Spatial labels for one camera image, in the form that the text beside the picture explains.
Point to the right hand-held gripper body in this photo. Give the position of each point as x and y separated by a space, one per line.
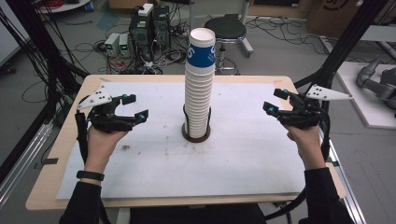
303 115

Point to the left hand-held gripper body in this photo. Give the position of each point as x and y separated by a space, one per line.
104 119

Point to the stack of paper cups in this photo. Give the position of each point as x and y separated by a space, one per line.
199 93

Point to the person's left hand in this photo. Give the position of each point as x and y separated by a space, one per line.
101 144

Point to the person's right hand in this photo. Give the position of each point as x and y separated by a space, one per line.
308 146

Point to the tan tape piece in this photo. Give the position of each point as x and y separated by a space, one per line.
105 79
277 81

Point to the white foam board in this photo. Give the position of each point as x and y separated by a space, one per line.
155 161

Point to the white platform board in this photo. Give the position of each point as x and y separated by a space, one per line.
358 109

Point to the grey power supply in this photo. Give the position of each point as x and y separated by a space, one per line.
124 43
111 43

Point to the black tape piece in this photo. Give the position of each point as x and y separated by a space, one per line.
50 161
334 163

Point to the black wristband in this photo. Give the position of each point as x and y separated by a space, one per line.
90 175

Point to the wide black computer tower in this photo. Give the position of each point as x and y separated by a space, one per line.
141 37

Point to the slim black computer tower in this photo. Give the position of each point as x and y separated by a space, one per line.
162 26

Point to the black round stool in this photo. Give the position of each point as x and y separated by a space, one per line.
225 28

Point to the cardboard box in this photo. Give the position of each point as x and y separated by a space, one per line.
330 18

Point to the white box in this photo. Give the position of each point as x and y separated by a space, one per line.
145 10

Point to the white desk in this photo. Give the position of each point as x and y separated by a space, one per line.
379 33

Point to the white round table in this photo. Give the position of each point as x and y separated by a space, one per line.
65 6

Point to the person's dark clothed lap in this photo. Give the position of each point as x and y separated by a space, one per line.
199 214

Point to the white panel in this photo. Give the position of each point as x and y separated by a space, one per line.
9 37

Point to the black metal frame post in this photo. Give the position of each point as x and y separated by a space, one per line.
342 46

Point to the aluminium rail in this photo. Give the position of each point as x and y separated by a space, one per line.
351 199
25 155

